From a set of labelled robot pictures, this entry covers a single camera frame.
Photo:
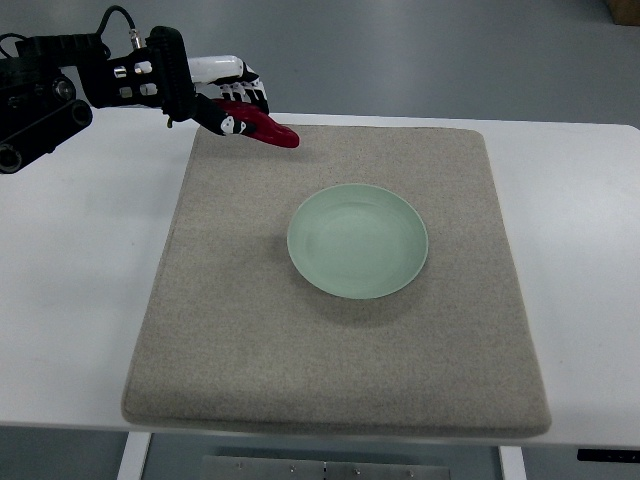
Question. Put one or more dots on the beige felt mat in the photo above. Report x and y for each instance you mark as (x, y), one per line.
(234, 338)

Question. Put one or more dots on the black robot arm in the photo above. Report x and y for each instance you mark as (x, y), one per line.
(40, 108)

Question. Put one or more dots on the black table control panel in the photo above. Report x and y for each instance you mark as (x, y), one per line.
(608, 455)

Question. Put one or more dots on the red pepper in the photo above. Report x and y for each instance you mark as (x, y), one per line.
(227, 117)

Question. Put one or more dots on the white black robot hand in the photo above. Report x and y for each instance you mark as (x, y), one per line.
(160, 71)

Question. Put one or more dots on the white table leg right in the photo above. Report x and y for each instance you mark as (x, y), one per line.
(512, 463)

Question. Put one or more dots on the white table leg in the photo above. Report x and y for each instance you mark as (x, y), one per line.
(134, 456)
(512, 463)

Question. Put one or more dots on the cardboard box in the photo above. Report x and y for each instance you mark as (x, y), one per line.
(625, 12)

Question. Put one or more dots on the light green plate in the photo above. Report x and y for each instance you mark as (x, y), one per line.
(357, 241)

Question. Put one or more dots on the white table leg left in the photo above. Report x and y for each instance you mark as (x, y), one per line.
(134, 456)

